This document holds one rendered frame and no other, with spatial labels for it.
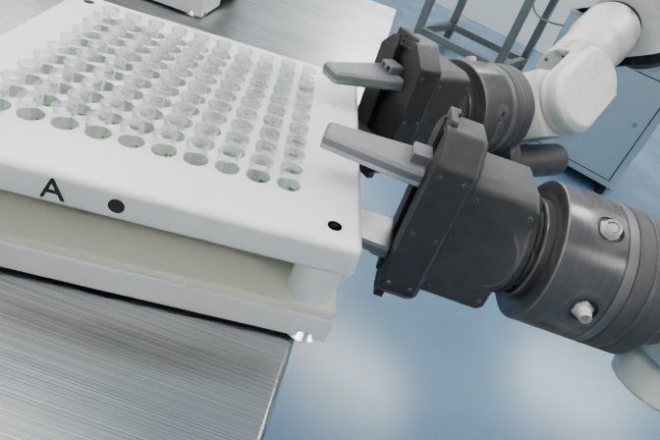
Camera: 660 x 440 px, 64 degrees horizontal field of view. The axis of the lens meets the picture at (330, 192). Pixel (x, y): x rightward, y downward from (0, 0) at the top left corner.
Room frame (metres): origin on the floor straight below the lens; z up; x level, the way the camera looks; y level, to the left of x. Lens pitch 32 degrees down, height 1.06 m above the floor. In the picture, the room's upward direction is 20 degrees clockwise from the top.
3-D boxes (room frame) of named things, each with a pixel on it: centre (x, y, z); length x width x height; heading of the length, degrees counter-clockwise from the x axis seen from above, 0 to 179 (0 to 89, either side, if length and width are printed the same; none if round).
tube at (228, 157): (0.24, 0.06, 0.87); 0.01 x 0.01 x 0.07
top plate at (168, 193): (0.32, 0.11, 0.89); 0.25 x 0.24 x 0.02; 9
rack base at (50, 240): (0.32, 0.11, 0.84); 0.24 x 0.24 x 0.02; 9
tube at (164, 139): (0.24, 0.09, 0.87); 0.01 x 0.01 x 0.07
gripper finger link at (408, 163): (0.28, -0.02, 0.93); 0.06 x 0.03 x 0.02; 91
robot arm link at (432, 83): (0.46, -0.06, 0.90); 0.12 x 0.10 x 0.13; 131
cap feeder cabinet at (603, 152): (2.95, -1.20, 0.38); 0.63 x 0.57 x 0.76; 62
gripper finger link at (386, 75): (0.40, 0.01, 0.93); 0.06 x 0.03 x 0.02; 131
